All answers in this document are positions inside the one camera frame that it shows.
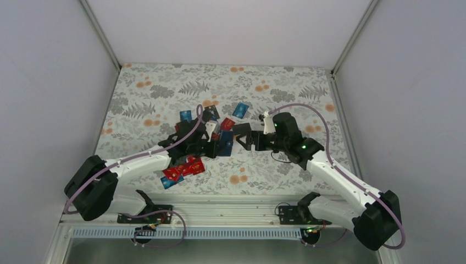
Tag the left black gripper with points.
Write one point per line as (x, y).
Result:
(213, 150)

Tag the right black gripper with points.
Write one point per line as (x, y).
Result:
(251, 136)

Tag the black card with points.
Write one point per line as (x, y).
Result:
(241, 129)
(213, 112)

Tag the dark blue card holder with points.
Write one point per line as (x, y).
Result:
(226, 142)

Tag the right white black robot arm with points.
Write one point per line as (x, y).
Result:
(371, 215)

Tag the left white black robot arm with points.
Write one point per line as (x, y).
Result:
(105, 185)

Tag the red VIP card front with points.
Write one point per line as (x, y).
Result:
(193, 165)

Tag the blue card upper left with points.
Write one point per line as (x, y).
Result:
(186, 115)

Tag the black card top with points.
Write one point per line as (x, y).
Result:
(213, 112)

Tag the red card centre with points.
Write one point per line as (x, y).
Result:
(227, 124)

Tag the light blue card far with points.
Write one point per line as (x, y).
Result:
(240, 110)

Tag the red card left pile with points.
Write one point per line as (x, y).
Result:
(173, 174)

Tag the blue card front bottom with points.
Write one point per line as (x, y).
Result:
(171, 182)

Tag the floral patterned table mat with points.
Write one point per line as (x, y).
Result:
(147, 100)

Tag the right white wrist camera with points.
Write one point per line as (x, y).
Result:
(269, 126)

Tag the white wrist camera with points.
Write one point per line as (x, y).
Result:
(212, 127)
(269, 126)

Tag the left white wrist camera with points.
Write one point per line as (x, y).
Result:
(212, 127)

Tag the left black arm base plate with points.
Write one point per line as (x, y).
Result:
(151, 214)

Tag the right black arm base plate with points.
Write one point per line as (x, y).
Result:
(289, 215)

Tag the perforated grey cable duct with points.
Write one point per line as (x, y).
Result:
(189, 233)

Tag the aluminium mounting rail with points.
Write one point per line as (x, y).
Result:
(230, 211)

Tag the aluminium corner frame post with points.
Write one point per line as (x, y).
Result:
(100, 33)

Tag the right aluminium frame post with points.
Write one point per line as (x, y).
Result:
(354, 36)

